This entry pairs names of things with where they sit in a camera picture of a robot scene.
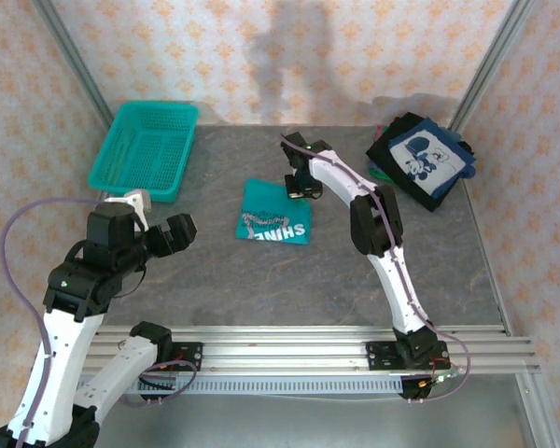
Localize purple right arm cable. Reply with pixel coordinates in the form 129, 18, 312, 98
280, 137, 471, 405

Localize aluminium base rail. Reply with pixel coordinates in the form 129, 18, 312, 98
81, 325, 540, 375

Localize stack of folded dark clothes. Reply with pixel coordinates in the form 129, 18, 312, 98
365, 114, 472, 214

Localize aluminium table side rail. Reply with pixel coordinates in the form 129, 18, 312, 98
461, 184, 560, 448

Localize red wires at left base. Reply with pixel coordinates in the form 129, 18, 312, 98
139, 353, 190, 391

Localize teal plastic basket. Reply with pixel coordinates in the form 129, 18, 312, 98
87, 101, 201, 204

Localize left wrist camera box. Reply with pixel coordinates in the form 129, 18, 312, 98
120, 188, 153, 216

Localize red wires at base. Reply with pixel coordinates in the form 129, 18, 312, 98
139, 353, 190, 391
417, 357, 463, 391

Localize grey slotted cable duct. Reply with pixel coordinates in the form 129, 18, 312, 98
77, 376, 405, 396

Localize white navy cartoon mouse t-shirt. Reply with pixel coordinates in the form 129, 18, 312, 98
386, 117, 478, 197

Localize teal printed t-shirt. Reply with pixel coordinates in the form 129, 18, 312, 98
234, 177, 315, 247

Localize aluminium frame post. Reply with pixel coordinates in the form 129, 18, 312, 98
31, 0, 116, 130
447, 0, 538, 132

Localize red wires at right base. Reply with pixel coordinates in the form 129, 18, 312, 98
417, 357, 463, 391

